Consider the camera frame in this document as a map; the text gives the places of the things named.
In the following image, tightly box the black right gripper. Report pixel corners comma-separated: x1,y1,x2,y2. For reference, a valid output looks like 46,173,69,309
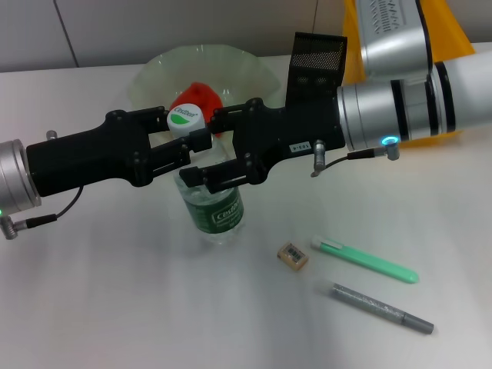
178,97,347,195

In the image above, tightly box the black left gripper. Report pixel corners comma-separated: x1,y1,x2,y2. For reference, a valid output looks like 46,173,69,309
25,105,214,200

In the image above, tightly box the orange knitted toy fruit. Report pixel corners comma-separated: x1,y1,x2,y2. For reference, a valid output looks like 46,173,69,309
168,80,226,140

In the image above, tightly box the clear green-label water bottle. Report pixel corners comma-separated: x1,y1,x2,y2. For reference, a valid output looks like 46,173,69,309
165,102,246,246

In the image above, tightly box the mint green pen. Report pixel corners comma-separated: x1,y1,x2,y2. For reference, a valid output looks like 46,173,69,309
310,234,421,285

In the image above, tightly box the black mesh pen holder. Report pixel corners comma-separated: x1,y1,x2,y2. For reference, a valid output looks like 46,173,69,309
285,32,348,109

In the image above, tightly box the small beige eraser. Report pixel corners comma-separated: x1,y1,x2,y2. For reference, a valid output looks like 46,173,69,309
275,241,310,274

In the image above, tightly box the grey marker pen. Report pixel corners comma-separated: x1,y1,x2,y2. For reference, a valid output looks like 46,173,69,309
315,279,436,336

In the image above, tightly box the pale green wavy glass bowl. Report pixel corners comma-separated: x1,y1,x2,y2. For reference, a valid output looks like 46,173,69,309
127,43,284,167

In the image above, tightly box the yellow plastic storage bin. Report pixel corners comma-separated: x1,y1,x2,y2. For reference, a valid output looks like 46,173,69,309
341,0,477,149

